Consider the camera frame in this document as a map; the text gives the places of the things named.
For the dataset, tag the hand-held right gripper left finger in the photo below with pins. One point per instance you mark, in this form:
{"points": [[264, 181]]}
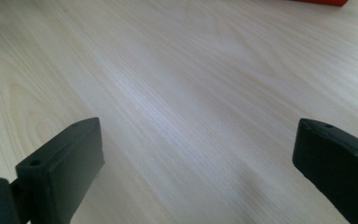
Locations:
{"points": [[62, 168]]}

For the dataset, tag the red object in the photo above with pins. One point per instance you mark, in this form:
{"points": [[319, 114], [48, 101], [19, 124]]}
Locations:
{"points": [[323, 2]]}

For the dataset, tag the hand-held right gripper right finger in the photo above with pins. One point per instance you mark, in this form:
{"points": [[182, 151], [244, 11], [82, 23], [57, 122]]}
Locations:
{"points": [[338, 168]]}

